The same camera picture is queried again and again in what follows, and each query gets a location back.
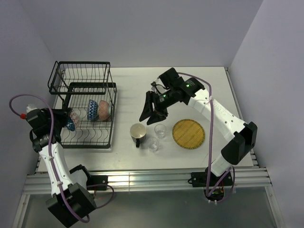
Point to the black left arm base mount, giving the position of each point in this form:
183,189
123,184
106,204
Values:
97,183

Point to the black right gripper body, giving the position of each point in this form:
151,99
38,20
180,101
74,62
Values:
161,101

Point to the orange patterned bowl zigzag outside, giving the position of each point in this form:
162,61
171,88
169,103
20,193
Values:
92,110

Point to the black mug white inside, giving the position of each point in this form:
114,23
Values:
138,133

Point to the round woven bamboo tray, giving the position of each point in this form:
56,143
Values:
188,134

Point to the aluminium table edge rail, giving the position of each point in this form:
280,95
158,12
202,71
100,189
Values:
152,180

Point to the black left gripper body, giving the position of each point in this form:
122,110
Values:
47,113

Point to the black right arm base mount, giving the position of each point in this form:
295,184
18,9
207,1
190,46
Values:
199,179

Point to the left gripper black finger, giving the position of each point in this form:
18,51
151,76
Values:
62,124
61,114

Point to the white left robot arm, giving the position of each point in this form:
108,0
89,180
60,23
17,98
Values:
70,200

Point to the pink floral patterned bowl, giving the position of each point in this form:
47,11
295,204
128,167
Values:
104,110

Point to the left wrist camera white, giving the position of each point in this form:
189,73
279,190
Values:
29,108

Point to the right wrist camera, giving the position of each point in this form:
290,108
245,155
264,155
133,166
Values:
154,87

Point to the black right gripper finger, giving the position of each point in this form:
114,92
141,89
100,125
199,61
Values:
157,117
148,106

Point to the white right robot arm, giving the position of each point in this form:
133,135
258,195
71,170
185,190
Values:
241,136

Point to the blue triangle patterned bowl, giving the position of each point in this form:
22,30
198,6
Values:
73,121

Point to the clear faceted glass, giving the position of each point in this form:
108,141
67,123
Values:
160,130

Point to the black wire dish rack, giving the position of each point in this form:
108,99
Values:
80,85

